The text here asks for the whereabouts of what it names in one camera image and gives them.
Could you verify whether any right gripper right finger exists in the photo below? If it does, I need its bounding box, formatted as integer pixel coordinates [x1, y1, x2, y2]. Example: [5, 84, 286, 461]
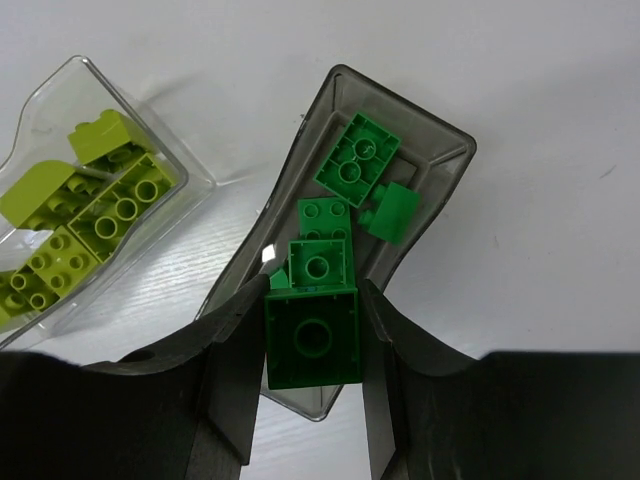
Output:
[361, 280, 639, 479]

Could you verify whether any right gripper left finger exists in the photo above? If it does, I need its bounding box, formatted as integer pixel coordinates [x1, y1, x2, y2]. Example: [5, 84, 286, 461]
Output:
[1, 274, 269, 479]

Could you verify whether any small green brick bottom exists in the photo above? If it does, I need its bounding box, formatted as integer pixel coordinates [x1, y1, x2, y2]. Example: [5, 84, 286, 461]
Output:
[264, 286, 362, 390]

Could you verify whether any green square brick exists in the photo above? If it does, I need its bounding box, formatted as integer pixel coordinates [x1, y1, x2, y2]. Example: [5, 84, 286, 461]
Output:
[288, 239, 355, 288]

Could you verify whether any small lime brick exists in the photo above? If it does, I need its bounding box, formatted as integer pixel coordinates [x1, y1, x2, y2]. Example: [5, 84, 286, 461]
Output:
[9, 225, 99, 312]

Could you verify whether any small lime brick gripped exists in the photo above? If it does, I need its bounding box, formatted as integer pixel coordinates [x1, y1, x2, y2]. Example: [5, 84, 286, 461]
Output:
[0, 271, 33, 333]

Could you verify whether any long lime brick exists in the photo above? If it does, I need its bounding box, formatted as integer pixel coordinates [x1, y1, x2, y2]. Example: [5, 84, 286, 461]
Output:
[67, 153, 176, 263]

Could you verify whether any green yellow printed brick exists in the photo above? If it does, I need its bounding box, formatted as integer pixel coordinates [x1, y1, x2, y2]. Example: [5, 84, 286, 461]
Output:
[358, 182, 421, 245]

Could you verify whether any clear plastic container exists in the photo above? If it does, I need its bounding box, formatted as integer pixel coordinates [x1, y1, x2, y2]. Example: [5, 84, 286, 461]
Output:
[1, 55, 215, 348]

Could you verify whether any lime brick top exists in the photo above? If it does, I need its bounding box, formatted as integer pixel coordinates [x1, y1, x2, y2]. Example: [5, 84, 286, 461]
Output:
[1, 160, 89, 230]

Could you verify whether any lime sloped brick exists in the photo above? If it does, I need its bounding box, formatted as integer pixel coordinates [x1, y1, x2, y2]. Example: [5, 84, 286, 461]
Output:
[68, 109, 156, 173]

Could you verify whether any smoky grey container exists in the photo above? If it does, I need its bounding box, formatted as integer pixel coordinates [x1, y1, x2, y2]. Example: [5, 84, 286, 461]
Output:
[202, 65, 477, 421]

